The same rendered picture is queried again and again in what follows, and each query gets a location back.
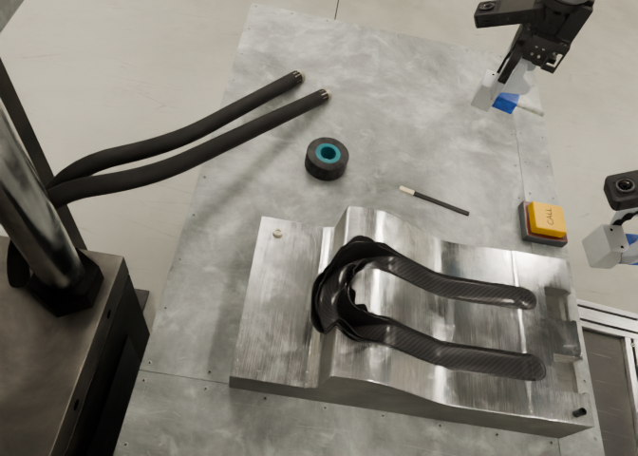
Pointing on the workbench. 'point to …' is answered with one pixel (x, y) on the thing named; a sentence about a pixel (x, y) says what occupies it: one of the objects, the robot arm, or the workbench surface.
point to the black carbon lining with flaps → (407, 269)
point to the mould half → (260, 320)
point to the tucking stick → (434, 200)
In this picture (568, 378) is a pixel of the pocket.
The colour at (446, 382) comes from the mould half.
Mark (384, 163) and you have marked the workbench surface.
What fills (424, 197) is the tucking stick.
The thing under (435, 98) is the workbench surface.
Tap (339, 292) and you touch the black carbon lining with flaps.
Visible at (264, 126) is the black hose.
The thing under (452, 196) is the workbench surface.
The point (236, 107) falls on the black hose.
